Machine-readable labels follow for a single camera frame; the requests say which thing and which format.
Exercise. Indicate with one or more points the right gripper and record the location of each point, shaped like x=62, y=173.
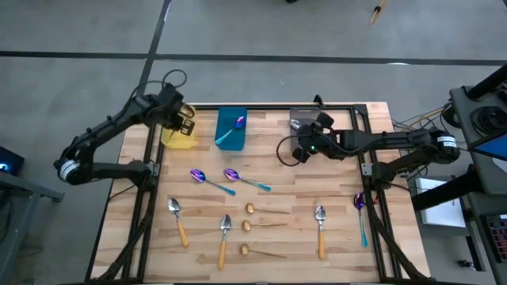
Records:
x=322, y=142

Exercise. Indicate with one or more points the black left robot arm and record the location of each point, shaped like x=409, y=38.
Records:
x=107, y=124

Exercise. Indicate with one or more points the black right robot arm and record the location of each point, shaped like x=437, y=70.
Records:
x=396, y=140

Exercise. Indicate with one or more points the blue laptop screen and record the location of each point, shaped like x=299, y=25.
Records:
x=495, y=148

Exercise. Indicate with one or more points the small black clamp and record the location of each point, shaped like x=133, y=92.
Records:
x=318, y=101

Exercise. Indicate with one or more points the red clip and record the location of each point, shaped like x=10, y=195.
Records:
x=374, y=202

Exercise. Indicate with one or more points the grey side table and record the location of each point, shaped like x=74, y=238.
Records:
x=24, y=186

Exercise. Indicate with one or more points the yellow translucent plastic bin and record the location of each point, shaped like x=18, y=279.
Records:
x=178, y=140

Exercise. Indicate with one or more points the black keypad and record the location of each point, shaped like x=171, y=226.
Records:
x=498, y=235

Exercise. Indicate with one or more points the black stand beam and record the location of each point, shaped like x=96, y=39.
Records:
x=447, y=190

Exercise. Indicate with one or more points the iridescent purple teal spoon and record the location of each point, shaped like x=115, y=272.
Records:
x=359, y=201
x=198, y=175
x=231, y=174
x=240, y=122

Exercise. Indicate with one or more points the black aluminium table frame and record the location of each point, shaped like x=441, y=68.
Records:
x=269, y=107

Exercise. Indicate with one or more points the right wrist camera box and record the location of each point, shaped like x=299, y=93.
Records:
x=302, y=155

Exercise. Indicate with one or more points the grey plastic bin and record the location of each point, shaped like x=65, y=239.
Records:
x=303, y=114

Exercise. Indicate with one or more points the white box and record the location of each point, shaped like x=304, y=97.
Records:
x=443, y=213

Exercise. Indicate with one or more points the black plug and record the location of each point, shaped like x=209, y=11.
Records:
x=465, y=264

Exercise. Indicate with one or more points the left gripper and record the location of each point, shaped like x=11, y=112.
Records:
x=170, y=105

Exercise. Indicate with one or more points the black device blue light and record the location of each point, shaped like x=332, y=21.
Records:
x=12, y=160

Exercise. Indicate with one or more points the blue plastic bin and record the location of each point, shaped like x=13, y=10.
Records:
x=239, y=142

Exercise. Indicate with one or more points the yellow black stick tool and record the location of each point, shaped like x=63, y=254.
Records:
x=375, y=15

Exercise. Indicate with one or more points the grey equipment cart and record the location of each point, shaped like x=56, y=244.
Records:
x=461, y=126

